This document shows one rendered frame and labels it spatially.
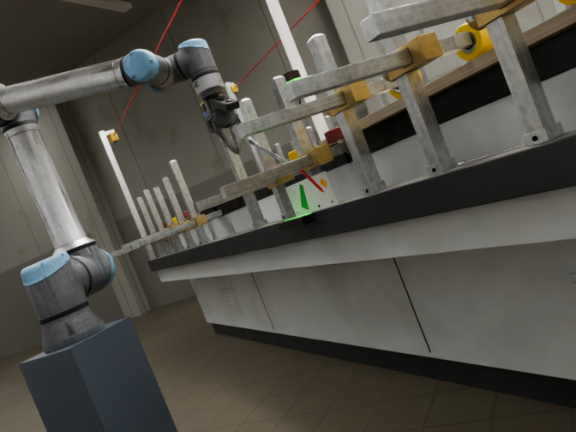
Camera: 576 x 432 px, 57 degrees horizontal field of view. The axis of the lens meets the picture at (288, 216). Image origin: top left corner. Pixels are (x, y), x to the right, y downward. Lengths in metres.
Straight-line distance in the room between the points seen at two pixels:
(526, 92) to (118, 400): 1.37
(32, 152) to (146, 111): 5.00
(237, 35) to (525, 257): 5.12
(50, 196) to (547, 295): 1.53
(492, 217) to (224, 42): 5.34
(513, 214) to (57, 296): 1.29
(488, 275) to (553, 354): 0.24
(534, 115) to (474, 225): 0.29
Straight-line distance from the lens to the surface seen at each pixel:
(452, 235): 1.22
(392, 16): 0.77
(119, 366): 1.76
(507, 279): 1.46
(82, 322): 1.75
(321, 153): 1.49
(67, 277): 1.76
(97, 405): 1.69
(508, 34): 0.98
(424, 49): 1.10
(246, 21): 6.13
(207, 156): 6.41
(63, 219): 1.92
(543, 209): 1.05
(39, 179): 1.95
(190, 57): 1.72
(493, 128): 1.32
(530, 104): 0.98
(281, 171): 1.46
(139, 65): 1.62
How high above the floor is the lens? 0.78
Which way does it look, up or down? 2 degrees down
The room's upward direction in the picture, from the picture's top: 22 degrees counter-clockwise
